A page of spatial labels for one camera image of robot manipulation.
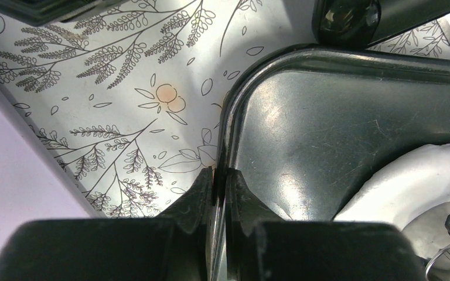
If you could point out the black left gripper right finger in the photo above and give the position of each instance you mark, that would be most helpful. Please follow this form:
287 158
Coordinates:
262 246

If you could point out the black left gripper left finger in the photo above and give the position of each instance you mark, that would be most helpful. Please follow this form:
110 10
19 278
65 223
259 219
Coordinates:
170 246

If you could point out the white dough disc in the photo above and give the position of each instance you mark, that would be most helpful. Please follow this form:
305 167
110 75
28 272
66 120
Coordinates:
403 189

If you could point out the black baking tray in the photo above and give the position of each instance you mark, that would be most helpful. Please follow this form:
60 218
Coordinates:
307 127

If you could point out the purple plastic tray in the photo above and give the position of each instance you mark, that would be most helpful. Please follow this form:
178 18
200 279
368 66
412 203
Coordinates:
32 185

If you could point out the black poker chip case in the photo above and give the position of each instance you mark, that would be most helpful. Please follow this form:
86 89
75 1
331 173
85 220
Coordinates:
359 24

